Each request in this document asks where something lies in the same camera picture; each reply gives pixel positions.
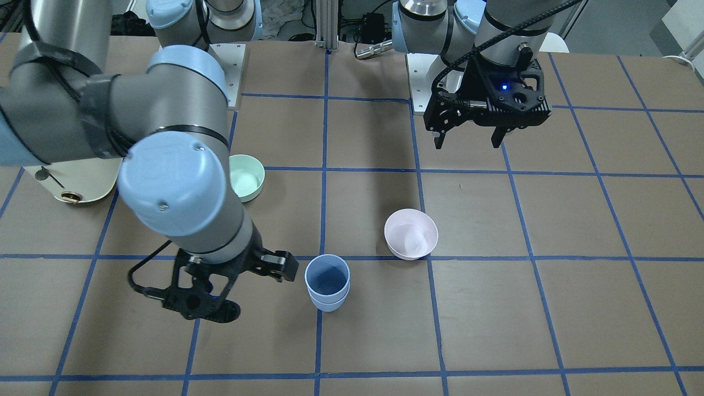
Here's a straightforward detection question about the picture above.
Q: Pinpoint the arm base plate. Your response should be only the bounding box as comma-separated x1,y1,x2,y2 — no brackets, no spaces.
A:
406,53,446,116
159,43,247,111

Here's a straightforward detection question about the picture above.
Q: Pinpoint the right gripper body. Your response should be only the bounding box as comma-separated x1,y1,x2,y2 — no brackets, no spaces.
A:
163,244,299,323

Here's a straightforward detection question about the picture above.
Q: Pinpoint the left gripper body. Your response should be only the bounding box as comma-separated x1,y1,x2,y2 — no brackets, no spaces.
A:
424,47,552,133

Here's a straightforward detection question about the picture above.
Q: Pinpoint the green bowl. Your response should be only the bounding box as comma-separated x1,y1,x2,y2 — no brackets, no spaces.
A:
229,155,266,203

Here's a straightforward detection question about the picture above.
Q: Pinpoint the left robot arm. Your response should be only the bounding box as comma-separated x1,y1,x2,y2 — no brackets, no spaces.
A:
392,1,560,150

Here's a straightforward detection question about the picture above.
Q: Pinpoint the white toaster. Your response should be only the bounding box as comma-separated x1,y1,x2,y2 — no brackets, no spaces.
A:
24,158,123,205

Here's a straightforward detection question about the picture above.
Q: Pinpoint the aluminium frame post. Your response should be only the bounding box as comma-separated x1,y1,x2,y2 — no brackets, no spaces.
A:
314,0,339,52

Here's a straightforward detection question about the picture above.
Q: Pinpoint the blue cup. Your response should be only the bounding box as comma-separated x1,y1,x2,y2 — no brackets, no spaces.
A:
305,254,350,295
307,290,349,312

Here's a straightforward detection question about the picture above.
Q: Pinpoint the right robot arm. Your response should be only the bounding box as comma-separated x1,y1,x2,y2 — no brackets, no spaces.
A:
2,1,299,323

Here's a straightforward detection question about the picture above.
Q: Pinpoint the pink bowl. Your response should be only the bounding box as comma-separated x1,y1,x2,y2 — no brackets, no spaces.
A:
384,208,439,261

